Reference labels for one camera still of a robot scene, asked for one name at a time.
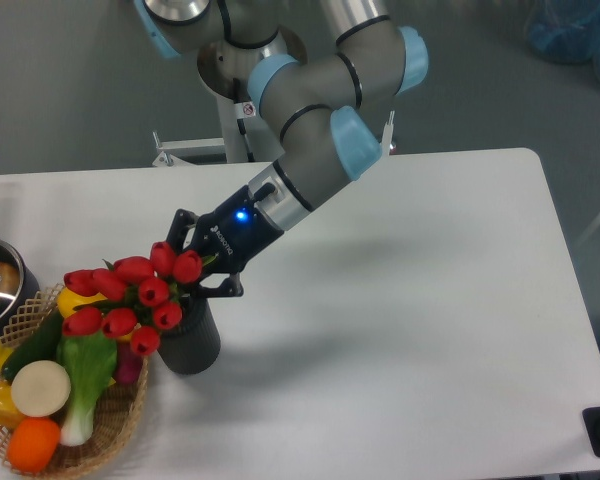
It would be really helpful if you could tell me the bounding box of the woven wicker basket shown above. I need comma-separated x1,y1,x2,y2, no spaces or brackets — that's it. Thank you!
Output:
0,284,149,479

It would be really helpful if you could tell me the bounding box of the purple red radish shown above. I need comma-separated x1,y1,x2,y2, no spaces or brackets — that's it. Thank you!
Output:
112,343,143,385

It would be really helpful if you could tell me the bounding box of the green bok choy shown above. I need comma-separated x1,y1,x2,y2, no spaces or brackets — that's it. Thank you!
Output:
57,331,117,447

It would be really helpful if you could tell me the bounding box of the round white bun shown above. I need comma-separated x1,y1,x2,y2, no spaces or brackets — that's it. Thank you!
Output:
11,360,71,417

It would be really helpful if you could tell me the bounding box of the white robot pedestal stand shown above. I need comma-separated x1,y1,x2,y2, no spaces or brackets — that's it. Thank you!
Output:
153,101,395,171

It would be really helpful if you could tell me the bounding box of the red tulip bouquet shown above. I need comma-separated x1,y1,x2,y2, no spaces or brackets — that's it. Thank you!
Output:
63,241,214,356

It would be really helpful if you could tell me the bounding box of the dark green cucumber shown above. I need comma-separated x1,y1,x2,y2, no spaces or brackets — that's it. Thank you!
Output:
1,309,64,383

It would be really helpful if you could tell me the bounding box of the yellow squash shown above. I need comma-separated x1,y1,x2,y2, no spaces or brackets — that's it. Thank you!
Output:
57,288,119,337

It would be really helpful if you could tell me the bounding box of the orange fruit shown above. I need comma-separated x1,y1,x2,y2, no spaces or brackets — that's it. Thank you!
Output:
7,417,61,474

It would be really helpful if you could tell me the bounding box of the blue plastic bag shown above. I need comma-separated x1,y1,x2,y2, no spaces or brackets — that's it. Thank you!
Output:
524,1,600,82

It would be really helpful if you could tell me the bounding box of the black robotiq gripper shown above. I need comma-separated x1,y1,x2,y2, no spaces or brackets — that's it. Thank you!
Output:
166,183,283,298

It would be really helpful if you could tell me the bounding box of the dark grey ribbed vase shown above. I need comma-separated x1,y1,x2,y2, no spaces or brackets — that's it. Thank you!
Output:
158,299,221,375

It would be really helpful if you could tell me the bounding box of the yellow bell pepper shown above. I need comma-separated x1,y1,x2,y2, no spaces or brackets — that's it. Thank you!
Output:
0,380,26,430

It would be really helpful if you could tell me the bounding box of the black cable on pedestal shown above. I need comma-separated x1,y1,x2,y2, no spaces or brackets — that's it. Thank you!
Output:
231,78,256,163

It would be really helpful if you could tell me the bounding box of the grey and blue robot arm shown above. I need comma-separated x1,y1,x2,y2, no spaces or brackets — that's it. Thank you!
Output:
135,1,429,299

